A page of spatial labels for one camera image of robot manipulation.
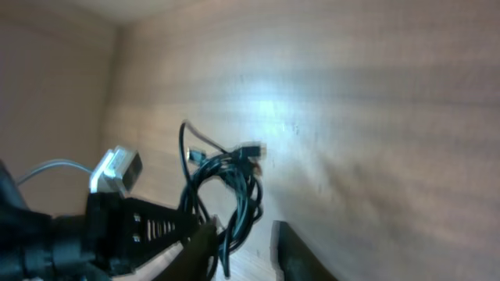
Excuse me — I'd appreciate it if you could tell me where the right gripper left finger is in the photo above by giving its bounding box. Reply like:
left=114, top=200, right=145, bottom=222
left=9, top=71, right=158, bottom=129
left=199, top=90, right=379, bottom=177
left=153, top=222, right=218, bottom=281

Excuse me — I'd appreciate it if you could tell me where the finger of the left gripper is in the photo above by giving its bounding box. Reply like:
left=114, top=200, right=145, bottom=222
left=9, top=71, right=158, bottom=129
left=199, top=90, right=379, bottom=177
left=124, top=197, right=198, bottom=261

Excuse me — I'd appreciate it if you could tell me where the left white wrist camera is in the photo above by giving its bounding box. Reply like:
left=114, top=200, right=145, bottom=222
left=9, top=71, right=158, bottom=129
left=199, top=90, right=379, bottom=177
left=89, top=146, right=143, bottom=197

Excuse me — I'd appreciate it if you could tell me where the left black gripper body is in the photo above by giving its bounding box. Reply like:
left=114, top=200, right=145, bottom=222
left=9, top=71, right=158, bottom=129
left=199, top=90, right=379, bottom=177
left=84, top=193, right=135, bottom=277

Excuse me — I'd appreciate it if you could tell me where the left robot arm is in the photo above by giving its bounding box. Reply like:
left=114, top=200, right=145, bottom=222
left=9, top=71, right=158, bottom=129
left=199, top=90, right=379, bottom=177
left=1, top=167, right=198, bottom=280

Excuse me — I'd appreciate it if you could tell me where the black HDMI cable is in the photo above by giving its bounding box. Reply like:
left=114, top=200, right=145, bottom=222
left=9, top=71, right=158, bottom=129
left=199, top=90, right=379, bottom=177
left=178, top=120, right=269, bottom=279

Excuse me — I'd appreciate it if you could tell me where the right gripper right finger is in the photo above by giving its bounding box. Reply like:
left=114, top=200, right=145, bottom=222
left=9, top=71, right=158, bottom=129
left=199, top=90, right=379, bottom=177
left=271, top=220, right=338, bottom=281

